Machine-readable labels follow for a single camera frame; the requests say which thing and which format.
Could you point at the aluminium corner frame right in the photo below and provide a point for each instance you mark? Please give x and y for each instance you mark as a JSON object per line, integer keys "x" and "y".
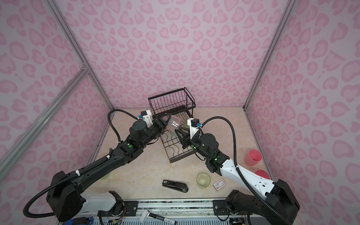
{"x": 284, "y": 20}

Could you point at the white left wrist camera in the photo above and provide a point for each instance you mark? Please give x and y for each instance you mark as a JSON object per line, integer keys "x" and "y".
{"x": 146, "y": 116}

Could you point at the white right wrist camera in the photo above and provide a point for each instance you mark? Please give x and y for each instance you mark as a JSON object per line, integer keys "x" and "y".
{"x": 194, "y": 126}

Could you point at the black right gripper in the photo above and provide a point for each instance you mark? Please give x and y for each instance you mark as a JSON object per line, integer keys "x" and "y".
{"x": 184, "y": 138}

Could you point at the yellow-green cup front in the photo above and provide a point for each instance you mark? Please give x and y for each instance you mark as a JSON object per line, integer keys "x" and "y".
{"x": 203, "y": 180}

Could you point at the black stapler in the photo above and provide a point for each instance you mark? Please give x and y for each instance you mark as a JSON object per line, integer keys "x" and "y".
{"x": 175, "y": 185}

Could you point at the small red white card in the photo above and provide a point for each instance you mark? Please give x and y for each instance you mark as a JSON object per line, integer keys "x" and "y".
{"x": 219, "y": 184}

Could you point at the black wire dish rack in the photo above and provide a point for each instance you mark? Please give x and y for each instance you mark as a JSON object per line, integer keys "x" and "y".
{"x": 177, "y": 107}

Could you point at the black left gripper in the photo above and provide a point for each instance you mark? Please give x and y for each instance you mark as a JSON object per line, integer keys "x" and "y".
{"x": 160, "y": 123}

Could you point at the aluminium frame left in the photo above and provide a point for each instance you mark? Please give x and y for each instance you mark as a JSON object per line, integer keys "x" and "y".
{"x": 41, "y": 65}

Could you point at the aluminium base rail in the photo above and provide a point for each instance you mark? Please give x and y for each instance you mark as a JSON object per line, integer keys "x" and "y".
{"x": 196, "y": 211}

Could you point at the opaque pink cup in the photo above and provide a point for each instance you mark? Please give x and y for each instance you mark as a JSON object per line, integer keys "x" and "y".
{"x": 263, "y": 174}
{"x": 253, "y": 157}

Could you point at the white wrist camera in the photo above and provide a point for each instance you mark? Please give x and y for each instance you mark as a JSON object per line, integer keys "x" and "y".
{"x": 146, "y": 116}
{"x": 194, "y": 126}

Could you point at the clear pink plastic cup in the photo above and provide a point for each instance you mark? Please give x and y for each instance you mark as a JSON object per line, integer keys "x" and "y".
{"x": 174, "y": 123}

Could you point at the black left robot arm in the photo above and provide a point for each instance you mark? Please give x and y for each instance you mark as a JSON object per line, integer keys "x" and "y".
{"x": 67, "y": 198}

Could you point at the black marker pen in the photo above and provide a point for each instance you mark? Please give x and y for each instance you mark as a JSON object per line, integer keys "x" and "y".
{"x": 146, "y": 214}

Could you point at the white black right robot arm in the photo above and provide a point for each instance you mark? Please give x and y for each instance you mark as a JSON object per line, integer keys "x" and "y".
{"x": 273, "y": 200}

